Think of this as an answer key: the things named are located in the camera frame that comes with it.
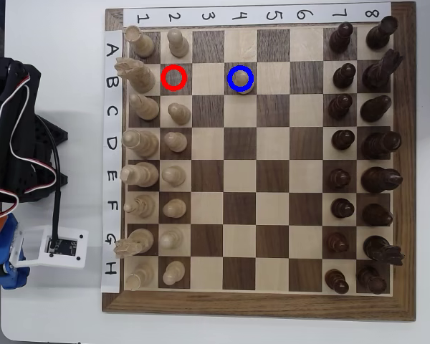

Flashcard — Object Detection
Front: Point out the dark wooden pawn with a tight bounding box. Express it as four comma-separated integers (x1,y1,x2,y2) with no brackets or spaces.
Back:
328,21,355,51
325,231,350,254
330,198,355,219
324,268,350,295
328,168,353,190
332,62,357,90
328,93,354,121
331,128,356,151

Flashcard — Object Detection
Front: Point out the black camera cable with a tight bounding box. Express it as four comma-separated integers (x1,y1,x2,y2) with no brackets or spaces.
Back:
35,116,62,252

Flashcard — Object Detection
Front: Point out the light wooden bishop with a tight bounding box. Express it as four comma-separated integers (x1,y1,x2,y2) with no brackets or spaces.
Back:
128,92,161,121
123,193,156,219

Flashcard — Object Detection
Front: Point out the white paper letter strip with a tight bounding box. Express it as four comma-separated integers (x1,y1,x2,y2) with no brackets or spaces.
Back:
100,29,125,293

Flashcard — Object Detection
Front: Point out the light wooden knight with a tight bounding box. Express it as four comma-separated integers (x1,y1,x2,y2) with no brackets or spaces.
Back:
114,57,157,93
113,228,155,259

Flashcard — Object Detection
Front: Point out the light wooden rook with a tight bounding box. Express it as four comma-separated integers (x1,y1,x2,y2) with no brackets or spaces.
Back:
124,25,156,58
125,261,155,290

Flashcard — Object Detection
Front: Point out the white paper number strip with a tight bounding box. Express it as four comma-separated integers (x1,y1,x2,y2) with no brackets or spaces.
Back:
123,2,392,27

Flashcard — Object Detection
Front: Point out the dark wooden bishop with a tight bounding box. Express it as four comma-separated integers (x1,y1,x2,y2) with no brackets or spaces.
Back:
361,203,394,227
360,95,393,123

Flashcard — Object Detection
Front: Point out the wooden chessboard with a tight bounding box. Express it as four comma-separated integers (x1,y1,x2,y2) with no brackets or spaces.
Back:
101,1,416,323

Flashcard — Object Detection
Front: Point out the light wooden king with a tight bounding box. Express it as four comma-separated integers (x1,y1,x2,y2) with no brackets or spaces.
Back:
120,161,160,188

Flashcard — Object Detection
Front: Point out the dark wooden king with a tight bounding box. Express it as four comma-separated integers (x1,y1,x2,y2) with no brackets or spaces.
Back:
360,166,404,194

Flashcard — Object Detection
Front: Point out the dark wooden knight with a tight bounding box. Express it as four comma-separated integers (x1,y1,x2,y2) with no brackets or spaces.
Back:
361,48,404,91
363,235,406,266

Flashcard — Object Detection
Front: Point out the light wooden queen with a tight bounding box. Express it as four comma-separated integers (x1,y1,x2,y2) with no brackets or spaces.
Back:
121,128,161,159

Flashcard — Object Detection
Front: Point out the dark wooden queen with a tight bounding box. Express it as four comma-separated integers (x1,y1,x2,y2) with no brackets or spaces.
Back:
360,130,403,161

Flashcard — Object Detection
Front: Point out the dark wooden rook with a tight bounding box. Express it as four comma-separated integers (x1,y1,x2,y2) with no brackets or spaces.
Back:
365,16,399,50
355,264,388,295

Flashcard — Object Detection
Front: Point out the light wooden pawn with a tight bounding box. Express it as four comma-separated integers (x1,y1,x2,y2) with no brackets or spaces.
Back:
162,198,187,219
167,27,190,58
167,102,192,125
159,227,184,251
162,260,186,287
161,165,186,187
231,70,254,95
163,131,188,153

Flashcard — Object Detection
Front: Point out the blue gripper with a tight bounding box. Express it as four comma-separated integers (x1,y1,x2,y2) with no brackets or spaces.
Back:
0,214,32,291

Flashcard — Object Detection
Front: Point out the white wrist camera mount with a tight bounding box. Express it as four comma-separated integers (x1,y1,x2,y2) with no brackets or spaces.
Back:
12,225,90,270

